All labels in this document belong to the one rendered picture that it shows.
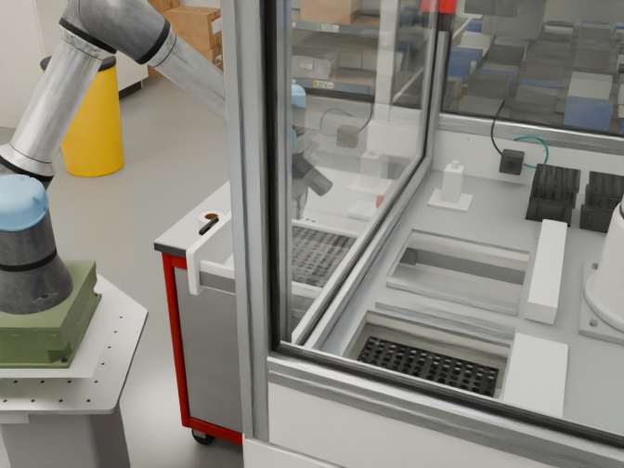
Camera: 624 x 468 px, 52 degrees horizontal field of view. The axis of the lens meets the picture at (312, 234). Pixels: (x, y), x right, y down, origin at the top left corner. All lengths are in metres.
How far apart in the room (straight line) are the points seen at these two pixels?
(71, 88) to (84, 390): 0.57
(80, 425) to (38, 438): 0.10
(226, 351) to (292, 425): 0.99
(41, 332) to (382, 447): 0.73
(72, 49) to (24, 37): 3.33
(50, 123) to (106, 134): 2.59
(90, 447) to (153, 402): 0.86
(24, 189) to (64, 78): 0.23
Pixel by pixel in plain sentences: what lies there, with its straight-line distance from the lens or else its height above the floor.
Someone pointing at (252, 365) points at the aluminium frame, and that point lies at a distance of 0.83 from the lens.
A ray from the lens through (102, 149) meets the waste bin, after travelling 3.98.
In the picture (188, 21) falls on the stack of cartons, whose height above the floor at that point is 0.49.
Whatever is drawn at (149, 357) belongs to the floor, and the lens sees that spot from 2.54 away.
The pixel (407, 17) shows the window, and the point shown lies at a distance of 0.59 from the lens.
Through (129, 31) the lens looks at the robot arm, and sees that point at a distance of 1.22.
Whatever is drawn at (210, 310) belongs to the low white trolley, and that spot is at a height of 0.57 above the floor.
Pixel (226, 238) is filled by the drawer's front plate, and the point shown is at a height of 0.89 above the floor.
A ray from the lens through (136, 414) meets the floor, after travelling 2.33.
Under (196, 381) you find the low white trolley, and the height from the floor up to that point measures 0.29.
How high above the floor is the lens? 1.61
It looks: 30 degrees down
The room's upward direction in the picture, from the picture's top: 1 degrees clockwise
